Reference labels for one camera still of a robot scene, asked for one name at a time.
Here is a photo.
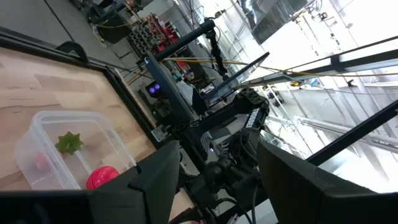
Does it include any black table edge rail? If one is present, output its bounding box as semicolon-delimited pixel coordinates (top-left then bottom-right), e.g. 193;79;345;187
0;26;164;149

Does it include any black overhead frame bar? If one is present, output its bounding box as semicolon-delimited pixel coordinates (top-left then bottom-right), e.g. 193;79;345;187
239;35;398;88

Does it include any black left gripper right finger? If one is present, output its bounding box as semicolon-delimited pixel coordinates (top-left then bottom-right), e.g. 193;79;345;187
256;140;379;224

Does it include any metal ventilation duct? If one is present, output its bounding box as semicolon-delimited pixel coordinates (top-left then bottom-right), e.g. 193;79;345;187
239;0;309;46

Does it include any grey parts organizer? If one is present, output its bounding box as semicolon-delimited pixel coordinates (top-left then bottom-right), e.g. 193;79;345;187
128;24;156;57

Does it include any red toy tomato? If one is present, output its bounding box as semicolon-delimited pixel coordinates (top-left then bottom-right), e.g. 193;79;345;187
86;165;120;190

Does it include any black diagonal frame bar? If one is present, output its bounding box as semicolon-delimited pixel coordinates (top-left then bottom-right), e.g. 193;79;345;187
306;99;398;166

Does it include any red toy strawberry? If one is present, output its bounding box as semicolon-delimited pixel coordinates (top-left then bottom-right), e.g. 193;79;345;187
34;153;51;171

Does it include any grey-blue flat panel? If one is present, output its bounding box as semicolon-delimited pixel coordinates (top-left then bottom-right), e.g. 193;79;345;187
143;51;200;125

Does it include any black round pole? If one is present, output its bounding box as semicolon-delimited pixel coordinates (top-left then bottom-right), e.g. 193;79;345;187
154;18;217;62

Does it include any black jointed mount arm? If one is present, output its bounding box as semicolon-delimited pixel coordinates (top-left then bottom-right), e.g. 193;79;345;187
206;29;230;80

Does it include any tilted dark flat screen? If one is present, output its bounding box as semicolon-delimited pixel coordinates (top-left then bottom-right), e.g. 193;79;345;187
201;52;271;108

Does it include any green ribbed toy vegetable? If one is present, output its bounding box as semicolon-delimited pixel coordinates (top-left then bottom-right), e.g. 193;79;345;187
55;131;85;156

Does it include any black floor bin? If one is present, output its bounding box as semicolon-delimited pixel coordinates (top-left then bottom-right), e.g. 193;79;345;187
96;14;133;44

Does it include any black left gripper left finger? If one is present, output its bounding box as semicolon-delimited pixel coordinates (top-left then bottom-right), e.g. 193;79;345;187
90;139;181;224

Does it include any red storage bin rack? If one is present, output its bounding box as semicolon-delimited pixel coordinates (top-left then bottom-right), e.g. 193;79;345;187
145;12;181;53

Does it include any yellow cable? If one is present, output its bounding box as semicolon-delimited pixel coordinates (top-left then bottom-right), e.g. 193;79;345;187
163;57;398;78

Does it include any black curved handle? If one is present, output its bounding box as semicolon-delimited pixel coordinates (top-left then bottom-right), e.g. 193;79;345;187
55;40;90;65

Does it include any clear plastic tupperware container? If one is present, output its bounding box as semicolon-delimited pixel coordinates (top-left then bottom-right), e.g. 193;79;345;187
14;110;137;191

